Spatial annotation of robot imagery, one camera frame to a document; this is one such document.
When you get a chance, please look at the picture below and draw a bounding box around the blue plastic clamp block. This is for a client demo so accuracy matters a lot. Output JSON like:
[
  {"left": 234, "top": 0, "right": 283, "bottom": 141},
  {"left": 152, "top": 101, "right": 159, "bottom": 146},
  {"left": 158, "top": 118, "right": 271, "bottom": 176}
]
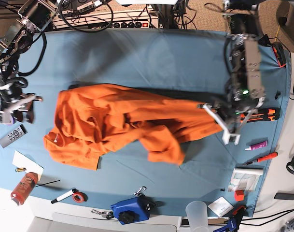
[{"left": 111, "top": 194, "right": 156, "bottom": 225}]

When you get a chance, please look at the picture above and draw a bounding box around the white card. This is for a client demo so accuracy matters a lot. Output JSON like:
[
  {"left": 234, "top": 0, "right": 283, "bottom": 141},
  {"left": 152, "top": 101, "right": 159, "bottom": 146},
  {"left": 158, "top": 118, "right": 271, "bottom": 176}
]
[{"left": 208, "top": 196, "right": 233, "bottom": 217}]

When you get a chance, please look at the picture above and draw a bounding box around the grey remote control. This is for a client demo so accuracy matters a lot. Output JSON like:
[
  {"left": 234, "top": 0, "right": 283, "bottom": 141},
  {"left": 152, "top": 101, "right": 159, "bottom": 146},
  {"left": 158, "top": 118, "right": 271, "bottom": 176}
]
[{"left": 0, "top": 124, "right": 27, "bottom": 148}]

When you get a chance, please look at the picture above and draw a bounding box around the blue table cloth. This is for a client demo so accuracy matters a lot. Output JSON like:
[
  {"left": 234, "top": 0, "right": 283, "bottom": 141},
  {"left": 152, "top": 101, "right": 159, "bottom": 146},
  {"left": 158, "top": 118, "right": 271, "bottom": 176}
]
[{"left": 0, "top": 29, "right": 284, "bottom": 216}]

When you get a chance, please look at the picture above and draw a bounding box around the orange t-shirt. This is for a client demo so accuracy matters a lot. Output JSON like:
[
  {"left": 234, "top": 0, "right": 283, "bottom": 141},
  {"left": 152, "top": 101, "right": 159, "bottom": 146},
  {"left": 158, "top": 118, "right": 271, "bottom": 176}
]
[{"left": 43, "top": 84, "right": 221, "bottom": 170}]

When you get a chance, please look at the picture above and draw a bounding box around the silver carabiner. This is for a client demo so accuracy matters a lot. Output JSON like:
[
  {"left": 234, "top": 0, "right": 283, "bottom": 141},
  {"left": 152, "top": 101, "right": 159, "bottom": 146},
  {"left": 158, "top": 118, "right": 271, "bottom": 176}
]
[{"left": 134, "top": 186, "right": 147, "bottom": 197}]

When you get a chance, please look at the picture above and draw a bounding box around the black power brick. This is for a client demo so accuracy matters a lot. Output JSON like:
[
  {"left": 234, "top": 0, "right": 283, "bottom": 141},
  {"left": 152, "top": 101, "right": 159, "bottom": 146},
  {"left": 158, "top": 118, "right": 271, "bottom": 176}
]
[{"left": 274, "top": 191, "right": 294, "bottom": 201}]

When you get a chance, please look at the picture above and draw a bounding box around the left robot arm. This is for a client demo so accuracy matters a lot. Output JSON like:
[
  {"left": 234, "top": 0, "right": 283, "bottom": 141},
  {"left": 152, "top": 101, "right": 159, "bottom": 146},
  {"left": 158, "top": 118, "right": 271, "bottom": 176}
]
[{"left": 202, "top": 0, "right": 266, "bottom": 145}]

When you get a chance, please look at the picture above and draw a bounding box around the red drink can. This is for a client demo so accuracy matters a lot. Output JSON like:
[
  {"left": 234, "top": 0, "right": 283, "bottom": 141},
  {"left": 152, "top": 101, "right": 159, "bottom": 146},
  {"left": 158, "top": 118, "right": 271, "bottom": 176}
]
[{"left": 11, "top": 172, "right": 38, "bottom": 206}]

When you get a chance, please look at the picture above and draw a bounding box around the red handled screwdriver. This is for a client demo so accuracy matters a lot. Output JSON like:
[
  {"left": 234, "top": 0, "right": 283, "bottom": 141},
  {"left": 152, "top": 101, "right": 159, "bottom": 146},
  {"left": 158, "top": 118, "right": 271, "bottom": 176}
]
[{"left": 243, "top": 152, "right": 278, "bottom": 166}]

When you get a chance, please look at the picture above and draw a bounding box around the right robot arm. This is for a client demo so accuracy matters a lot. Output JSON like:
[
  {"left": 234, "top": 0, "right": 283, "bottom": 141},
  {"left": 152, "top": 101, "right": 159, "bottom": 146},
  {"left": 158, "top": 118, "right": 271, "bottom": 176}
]
[{"left": 0, "top": 0, "right": 59, "bottom": 125}]

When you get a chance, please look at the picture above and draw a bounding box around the small red cube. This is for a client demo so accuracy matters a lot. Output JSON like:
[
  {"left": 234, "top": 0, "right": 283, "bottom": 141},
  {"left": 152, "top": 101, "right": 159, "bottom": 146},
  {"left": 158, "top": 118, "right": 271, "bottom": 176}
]
[{"left": 234, "top": 190, "right": 244, "bottom": 202}]

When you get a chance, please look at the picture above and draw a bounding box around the white marker pen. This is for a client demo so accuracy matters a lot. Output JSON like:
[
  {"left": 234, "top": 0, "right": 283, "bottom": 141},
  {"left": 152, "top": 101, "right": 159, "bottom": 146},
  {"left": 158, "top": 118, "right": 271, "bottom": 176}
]
[{"left": 51, "top": 188, "right": 77, "bottom": 204}]

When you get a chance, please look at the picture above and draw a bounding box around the purple tube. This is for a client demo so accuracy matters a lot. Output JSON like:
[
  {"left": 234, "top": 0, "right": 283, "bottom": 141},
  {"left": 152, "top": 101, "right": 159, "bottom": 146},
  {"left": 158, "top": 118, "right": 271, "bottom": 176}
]
[{"left": 245, "top": 140, "right": 268, "bottom": 151}]

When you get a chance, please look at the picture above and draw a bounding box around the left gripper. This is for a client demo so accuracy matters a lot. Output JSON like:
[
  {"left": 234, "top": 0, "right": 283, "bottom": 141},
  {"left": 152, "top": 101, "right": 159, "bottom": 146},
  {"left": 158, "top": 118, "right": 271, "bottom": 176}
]
[{"left": 198, "top": 98, "right": 264, "bottom": 145}]

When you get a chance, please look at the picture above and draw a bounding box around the purple tape roll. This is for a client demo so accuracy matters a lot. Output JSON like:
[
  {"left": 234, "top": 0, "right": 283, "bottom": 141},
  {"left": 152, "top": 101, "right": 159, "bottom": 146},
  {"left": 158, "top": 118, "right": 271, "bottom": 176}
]
[{"left": 6, "top": 119, "right": 16, "bottom": 126}]

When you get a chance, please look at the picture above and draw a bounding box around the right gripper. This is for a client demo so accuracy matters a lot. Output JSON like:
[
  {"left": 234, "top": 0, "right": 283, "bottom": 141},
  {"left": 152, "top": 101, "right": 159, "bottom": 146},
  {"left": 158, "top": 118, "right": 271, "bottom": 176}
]
[{"left": 0, "top": 93, "right": 43, "bottom": 124}]

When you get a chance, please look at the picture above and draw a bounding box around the red tape roll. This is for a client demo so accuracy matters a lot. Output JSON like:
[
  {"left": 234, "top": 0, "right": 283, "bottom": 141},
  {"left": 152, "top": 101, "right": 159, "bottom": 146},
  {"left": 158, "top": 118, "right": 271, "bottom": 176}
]
[{"left": 72, "top": 191, "right": 87, "bottom": 203}]

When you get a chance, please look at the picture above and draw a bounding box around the orange black clamp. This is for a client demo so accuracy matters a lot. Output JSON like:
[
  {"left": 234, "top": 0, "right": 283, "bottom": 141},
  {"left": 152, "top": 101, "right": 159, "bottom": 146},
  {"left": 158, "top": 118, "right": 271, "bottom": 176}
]
[{"left": 272, "top": 42, "right": 287, "bottom": 68}]

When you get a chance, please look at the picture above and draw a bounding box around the blue spring clamp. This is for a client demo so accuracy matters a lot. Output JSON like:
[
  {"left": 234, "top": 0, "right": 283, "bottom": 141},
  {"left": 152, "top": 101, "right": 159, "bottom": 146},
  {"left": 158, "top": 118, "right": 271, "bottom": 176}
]
[{"left": 214, "top": 205, "right": 246, "bottom": 232}]

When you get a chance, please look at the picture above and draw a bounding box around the clear plastic cup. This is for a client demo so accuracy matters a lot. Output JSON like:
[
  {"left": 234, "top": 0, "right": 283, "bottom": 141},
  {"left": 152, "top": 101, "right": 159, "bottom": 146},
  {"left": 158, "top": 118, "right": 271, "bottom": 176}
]
[{"left": 185, "top": 201, "right": 209, "bottom": 232}]

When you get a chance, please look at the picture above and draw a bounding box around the white paper sheet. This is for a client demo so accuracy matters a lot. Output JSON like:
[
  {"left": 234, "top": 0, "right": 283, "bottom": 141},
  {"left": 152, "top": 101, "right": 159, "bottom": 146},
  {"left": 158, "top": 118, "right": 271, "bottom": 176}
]
[{"left": 12, "top": 150, "right": 44, "bottom": 181}]

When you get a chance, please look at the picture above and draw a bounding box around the thin black rod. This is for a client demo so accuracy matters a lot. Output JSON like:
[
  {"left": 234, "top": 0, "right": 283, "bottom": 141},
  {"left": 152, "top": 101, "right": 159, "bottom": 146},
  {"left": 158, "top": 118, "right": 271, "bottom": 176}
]
[{"left": 35, "top": 180, "right": 60, "bottom": 187}]

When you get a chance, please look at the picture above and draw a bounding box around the AA battery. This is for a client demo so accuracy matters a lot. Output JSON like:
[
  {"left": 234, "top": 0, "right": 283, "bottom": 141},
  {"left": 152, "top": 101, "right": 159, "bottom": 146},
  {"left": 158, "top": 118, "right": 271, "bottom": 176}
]
[{"left": 15, "top": 168, "right": 26, "bottom": 173}]

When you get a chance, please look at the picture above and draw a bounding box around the orange black utility knife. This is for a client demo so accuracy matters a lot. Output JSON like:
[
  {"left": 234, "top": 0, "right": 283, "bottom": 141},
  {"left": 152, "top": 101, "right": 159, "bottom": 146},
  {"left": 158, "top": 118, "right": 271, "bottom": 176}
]
[{"left": 247, "top": 107, "right": 280, "bottom": 123}]

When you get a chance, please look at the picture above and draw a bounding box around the silver key clip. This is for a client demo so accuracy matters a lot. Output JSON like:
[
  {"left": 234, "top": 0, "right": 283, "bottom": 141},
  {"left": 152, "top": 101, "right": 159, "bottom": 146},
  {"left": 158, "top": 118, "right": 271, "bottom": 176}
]
[{"left": 91, "top": 209, "right": 114, "bottom": 219}]

